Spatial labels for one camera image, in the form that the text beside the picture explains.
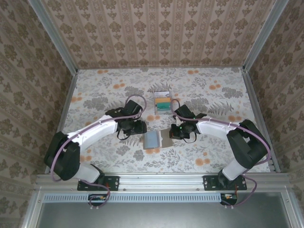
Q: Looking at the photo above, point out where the grey folding card holder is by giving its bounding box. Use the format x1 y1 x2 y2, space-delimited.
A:
143 129 173 150

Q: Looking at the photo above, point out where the clear acrylic card tray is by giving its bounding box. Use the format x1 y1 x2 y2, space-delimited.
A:
153 90 173 116

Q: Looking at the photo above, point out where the green card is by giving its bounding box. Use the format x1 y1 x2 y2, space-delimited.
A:
155 102 172 112

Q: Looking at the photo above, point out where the black connector board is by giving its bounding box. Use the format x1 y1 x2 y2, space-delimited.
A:
88 193 107 207
220 193 238 206

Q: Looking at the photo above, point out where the grey metal panel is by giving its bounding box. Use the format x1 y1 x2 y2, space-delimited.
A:
38 201 294 228

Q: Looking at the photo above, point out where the right gripper thin black cable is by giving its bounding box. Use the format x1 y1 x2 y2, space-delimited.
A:
184 132 198 143

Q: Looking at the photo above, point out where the gripper thin black cable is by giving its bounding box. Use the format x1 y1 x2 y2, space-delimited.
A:
116 129 138 141
184 132 198 143

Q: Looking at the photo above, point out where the left gripper thin black cable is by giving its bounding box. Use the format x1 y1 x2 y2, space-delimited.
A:
116 129 138 141

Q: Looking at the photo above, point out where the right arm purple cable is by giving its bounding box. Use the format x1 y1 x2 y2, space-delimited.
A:
170 99 271 209

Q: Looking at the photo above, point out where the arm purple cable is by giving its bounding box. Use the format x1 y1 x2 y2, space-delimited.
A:
170 99 271 209
51 95 147 209

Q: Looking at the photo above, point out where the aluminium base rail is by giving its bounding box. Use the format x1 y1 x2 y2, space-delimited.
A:
35 172 290 192

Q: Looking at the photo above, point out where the white slotted cable duct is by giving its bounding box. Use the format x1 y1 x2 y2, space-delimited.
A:
44 192 238 203

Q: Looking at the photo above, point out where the aluminium side rail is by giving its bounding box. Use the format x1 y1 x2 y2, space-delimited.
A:
242 67 281 174
44 70 79 174

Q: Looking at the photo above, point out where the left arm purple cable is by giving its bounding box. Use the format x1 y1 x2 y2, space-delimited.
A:
51 95 147 209

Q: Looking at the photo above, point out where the aluminium corner post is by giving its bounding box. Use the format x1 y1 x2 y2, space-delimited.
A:
28 0 79 75
242 0 292 73

